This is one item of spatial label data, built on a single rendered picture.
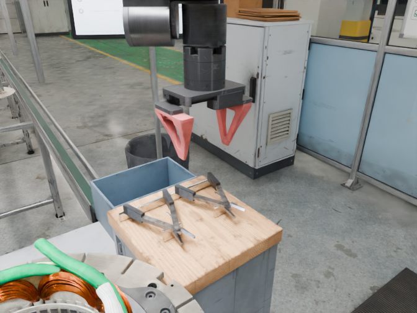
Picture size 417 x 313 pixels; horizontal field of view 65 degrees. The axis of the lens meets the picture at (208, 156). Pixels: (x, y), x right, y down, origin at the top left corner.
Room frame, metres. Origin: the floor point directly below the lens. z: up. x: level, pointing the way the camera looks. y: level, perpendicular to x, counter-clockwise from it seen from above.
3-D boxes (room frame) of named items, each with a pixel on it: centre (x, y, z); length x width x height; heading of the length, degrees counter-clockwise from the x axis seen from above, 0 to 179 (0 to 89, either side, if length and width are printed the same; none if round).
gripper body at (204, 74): (0.45, 0.01, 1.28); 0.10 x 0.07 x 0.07; 128
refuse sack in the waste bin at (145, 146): (1.79, 0.31, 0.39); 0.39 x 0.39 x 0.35
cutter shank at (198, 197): (0.42, 0.00, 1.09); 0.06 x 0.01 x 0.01; 62
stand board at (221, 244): (0.41, 0.03, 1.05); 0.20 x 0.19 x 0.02; 38
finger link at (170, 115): (0.43, 0.03, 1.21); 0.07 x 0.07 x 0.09; 38
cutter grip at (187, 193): (0.45, 0.04, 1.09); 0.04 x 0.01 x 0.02; 53
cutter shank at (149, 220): (0.37, 0.07, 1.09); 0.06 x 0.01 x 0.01; 62
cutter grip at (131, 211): (0.39, 0.11, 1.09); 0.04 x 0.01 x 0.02; 53
